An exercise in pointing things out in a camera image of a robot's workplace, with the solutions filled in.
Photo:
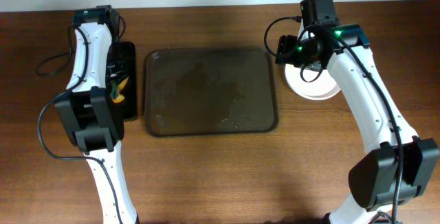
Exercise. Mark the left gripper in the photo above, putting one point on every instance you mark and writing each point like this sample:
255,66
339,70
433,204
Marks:
121,71

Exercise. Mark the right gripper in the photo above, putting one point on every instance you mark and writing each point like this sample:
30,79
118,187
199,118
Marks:
285,50

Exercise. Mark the yellow green sponge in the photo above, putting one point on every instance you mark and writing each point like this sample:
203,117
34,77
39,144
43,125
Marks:
116,88

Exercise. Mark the white plate top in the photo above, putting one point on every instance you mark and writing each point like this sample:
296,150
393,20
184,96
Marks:
323,88

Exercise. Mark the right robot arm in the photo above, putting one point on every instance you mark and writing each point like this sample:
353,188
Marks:
398,164

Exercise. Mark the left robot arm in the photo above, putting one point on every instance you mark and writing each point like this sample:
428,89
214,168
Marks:
99,98

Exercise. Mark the black rectangular tray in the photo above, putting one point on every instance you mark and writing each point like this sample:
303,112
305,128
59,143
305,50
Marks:
121,79

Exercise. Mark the brown plastic serving tray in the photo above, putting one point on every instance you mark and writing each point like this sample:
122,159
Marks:
209,92

